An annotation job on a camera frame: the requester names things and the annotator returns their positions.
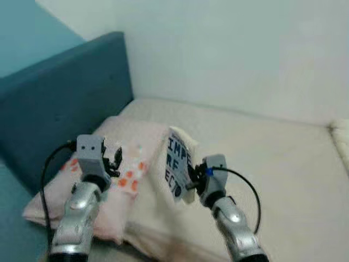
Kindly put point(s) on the white book blue letters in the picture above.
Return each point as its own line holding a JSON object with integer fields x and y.
{"x": 177, "y": 164}

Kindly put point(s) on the blue upholstered bed frame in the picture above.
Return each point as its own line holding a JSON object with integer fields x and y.
{"x": 60, "y": 98}

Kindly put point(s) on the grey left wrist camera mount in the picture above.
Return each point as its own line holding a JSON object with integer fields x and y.
{"x": 90, "y": 153}

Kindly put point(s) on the pink patterned pillow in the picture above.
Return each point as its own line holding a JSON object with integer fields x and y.
{"x": 136, "y": 136}

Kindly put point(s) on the beige sheeted mattress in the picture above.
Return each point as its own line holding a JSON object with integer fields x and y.
{"x": 272, "y": 164}

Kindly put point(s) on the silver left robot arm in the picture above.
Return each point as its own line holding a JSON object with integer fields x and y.
{"x": 79, "y": 218}

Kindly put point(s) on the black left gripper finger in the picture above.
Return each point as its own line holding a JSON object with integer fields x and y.
{"x": 118, "y": 157}
{"x": 107, "y": 154}

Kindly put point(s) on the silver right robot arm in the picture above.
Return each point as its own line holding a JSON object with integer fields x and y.
{"x": 232, "y": 224}

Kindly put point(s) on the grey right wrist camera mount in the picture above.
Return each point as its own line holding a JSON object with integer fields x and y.
{"x": 215, "y": 174}

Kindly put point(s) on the cream cartoon print blanket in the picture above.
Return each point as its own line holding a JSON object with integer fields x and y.
{"x": 341, "y": 142}

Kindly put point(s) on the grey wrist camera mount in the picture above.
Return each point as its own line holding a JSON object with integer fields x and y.
{"x": 215, "y": 174}
{"x": 90, "y": 153}

